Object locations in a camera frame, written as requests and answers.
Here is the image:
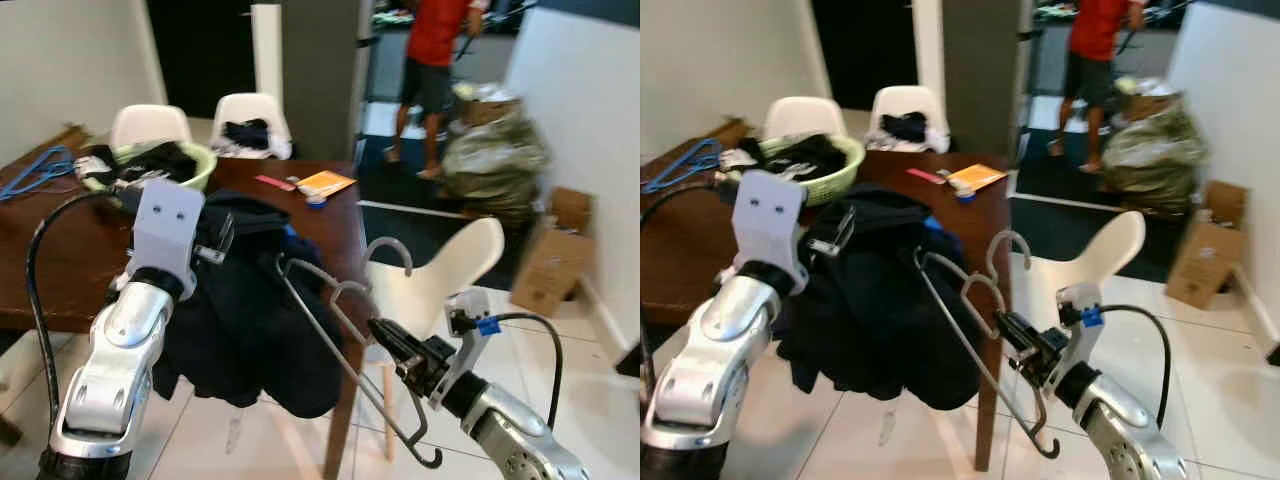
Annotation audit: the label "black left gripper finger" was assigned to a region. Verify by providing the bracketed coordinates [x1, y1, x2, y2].
[824, 203, 858, 261]
[214, 208, 239, 263]

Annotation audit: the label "grey wire hanger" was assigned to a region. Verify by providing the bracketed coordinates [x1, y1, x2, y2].
[275, 237, 444, 469]
[915, 230, 1063, 461]

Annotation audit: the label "dark knit garment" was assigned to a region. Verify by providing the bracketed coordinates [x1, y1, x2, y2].
[775, 195, 986, 411]
[150, 190, 346, 419]

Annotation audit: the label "blue plastic hanger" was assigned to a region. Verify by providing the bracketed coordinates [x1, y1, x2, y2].
[643, 138, 723, 196]
[0, 145, 76, 201]

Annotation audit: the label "green laundry basket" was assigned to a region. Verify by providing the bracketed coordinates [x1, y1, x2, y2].
[80, 140, 218, 196]
[735, 133, 867, 208]

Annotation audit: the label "white chair with wooden legs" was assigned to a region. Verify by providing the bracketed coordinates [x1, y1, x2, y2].
[1005, 210, 1148, 341]
[360, 217, 506, 461]

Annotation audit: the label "dark clothes pile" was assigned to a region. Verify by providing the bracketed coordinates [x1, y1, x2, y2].
[740, 135, 851, 186]
[85, 140, 201, 191]

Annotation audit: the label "black and white clothes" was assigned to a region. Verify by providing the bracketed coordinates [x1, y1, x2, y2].
[872, 112, 949, 153]
[215, 118, 293, 161]

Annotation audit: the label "orange booklet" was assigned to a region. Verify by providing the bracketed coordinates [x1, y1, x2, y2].
[295, 170, 358, 199]
[947, 163, 1009, 193]

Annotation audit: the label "white plastic chair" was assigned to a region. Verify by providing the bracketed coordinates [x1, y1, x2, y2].
[108, 103, 193, 151]
[762, 96, 848, 141]
[210, 92, 294, 161]
[868, 85, 951, 153]

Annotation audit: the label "brown wooden table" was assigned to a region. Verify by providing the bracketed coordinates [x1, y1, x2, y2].
[0, 125, 371, 480]
[640, 120, 1013, 471]

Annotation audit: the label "open cardboard box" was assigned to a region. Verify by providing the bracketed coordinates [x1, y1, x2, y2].
[510, 185, 598, 319]
[1165, 180, 1249, 311]

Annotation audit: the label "stuffed clear plastic bag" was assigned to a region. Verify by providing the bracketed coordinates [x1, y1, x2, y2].
[440, 95, 551, 226]
[1100, 95, 1211, 216]

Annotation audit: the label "small brown box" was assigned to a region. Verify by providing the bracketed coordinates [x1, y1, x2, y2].
[452, 82, 523, 126]
[1112, 75, 1183, 121]

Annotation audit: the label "person in red shirt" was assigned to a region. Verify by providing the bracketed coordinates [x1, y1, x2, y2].
[1045, 0, 1146, 173]
[383, 0, 491, 181]

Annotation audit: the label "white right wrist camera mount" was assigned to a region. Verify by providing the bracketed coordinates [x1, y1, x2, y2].
[1055, 282, 1106, 391]
[443, 288, 498, 411]

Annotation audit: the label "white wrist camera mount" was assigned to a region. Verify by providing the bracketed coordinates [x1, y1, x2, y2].
[730, 170, 809, 291]
[1055, 282, 1106, 391]
[128, 178, 206, 291]
[443, 288, 498, 411]

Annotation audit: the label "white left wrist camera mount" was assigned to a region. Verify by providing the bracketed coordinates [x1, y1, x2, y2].
[730, 170, 809, 291]
[128, 178, 206, 291]

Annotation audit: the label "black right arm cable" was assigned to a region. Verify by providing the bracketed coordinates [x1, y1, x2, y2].
[1098, 303, 1173, 426]
[492, 312, 566, 433]

